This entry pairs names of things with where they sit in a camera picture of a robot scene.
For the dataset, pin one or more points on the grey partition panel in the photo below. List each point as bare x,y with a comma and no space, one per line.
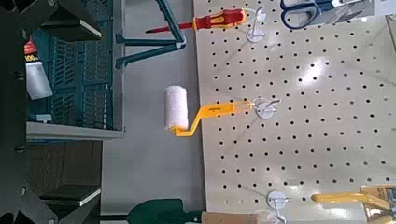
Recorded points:
149,161

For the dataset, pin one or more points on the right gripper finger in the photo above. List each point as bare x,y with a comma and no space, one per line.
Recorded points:
71,29
71,196

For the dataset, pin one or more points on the beige pegboard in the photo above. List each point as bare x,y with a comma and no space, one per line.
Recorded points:
311,124

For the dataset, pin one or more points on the red yellow screwdriver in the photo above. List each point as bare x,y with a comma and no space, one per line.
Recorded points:
218,20

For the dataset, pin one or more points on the yellow mini paint roller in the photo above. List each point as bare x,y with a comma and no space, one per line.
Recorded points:
176,105

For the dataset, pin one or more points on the red white sealant package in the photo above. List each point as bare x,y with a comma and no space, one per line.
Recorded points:
37,81

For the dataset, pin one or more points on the white pegboard hook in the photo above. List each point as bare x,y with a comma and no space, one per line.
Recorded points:
255,35
276,197
264,112

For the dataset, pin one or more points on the dark grey shopping basket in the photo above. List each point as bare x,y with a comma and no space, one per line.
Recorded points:
93,77

